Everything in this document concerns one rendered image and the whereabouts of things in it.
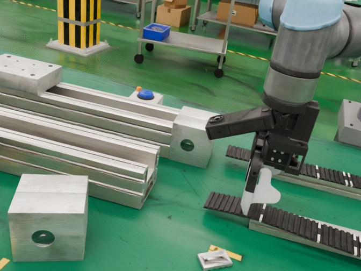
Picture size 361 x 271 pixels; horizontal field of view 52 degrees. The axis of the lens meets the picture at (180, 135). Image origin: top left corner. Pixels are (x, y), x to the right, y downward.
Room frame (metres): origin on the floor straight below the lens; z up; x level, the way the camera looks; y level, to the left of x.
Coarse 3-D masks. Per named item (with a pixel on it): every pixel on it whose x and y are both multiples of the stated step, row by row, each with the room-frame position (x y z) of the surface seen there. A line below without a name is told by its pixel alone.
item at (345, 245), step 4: (340, 232) 0.51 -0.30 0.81; (344, 232) 0.51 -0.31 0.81; (348, 232) 0.51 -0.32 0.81; (340, 236) 0.50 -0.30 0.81; (344, 236) 0.50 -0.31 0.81; (348, 236) 0.50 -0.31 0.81; (340, 240) 0.49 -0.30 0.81; (344, 240) 0.49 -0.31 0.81; (348, 240) 0.49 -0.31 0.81; (340, 244) 0.48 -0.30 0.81; (344, 244) 0.48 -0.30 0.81; (348, 244) 0.48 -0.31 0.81; (340, 248) 0.47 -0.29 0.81; (344, 248) 0.47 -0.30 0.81; (348, 248) 0.47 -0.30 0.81; (348, 252) 0.47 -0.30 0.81
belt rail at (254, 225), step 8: (256, 224) 0.52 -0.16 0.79; (264, 224) 0.52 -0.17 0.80; (328, 224) 0.53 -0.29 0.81; (264, 232) 0.51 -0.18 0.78; (272, 232) 0.51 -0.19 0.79; (280, 232) 0.51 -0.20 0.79; (288, 232) 0.51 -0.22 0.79; (352, 232) 0.52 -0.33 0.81; (360, 232) 0.52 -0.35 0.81; (296, 240) 0.51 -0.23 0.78; (304, 240) 0.50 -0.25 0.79; (328, 248) 0.50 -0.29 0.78; (352, 256) 0.49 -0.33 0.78
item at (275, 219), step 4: (272, 208) 0.55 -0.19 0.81; (276, 208) 0.55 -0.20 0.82; (272, 212) 0.54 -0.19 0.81; (276, 212) 0.54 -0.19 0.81; (280, 212) 0.54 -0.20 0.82; (272, 216) 0.52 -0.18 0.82; (276, 216) 0.53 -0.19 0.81; (280, 216) 0.53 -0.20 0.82; (272, 220) 0.51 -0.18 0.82; (276, 220) 0.52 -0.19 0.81; (280, 220) 0.52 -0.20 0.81; (268, 224) 0.50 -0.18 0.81; (272, 224) 0.50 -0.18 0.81; (276, 224) 0.50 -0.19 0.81; (280, 224) 0.51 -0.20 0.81
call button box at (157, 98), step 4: (136, 92) 0.93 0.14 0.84; (132, 96) 0.90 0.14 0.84; (136, 96) 0.90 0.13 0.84; (156, 96) 0.92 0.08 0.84; (160, 96) 0.93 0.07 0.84; (144, 100) 0.88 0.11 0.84; (148, 100) 0.89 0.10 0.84; (152, 100) 0.89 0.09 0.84; (156, 100) 0.90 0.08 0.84; (160, 100) 0.91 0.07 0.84; (160, 104) 0.91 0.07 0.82
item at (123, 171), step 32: (0, 128) 0.60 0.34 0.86; (32, 128) 0.64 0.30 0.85; (64, 128) 0.63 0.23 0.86; (0, 160) 0.57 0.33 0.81; (32, 160) 0.56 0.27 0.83; (64, 160) 0.56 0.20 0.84; (96, 160) 0.54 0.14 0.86; (128, 160) 0.55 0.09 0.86; (96, 192) 0.54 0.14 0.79; (128, 192) 0.53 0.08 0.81
